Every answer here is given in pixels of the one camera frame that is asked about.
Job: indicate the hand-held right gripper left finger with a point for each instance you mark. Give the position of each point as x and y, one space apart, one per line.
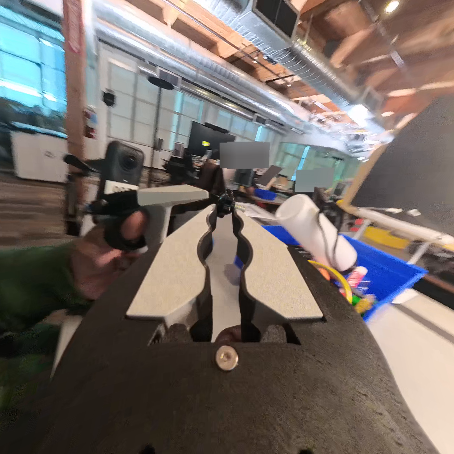
170 283

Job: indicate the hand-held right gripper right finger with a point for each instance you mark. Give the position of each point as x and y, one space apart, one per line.
280 283

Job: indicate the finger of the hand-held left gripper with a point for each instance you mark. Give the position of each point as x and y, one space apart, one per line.
170 195

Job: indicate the black knob with screw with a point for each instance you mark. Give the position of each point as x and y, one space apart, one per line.
225 204

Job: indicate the large blue plastic bin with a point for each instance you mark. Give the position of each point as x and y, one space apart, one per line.
383 273

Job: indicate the person's left forearm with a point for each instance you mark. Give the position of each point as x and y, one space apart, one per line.
35 283

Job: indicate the person's left hand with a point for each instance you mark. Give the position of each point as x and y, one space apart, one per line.
92 262

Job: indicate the black stand with paddle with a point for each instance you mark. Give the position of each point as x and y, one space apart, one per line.
76 163

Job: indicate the red fire extinguisher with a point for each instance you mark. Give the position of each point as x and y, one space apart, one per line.
90 122

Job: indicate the black computer monitor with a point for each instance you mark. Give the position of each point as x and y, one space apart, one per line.
205 138

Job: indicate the white plastic bottle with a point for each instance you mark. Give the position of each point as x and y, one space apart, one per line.
305 220

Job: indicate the white printed paper sheet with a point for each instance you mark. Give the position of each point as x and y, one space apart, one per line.
259 211

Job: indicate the white red marker pen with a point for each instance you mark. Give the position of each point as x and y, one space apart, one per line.
358 276

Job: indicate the white recycling cabinet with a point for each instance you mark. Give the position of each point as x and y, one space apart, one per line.
39 156

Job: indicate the black pole with ribbed disc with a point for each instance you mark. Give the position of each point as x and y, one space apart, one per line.
159 83

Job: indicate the small blue bin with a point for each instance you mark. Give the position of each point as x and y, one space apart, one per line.
266 194

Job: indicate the open laptop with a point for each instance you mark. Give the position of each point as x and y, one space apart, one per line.
269 175

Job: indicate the yellow storage bin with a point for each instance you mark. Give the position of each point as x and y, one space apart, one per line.
386 237

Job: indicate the white metal stand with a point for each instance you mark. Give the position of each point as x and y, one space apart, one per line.
408 227

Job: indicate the person's green jacket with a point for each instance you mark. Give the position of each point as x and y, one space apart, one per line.
21 354

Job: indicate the dark panel with wooden edge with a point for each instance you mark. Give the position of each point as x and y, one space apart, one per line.
415 166

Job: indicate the wooden support post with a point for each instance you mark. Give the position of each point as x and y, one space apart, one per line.
75 106

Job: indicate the metal air duct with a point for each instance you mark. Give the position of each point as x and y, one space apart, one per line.
177 60
291 46

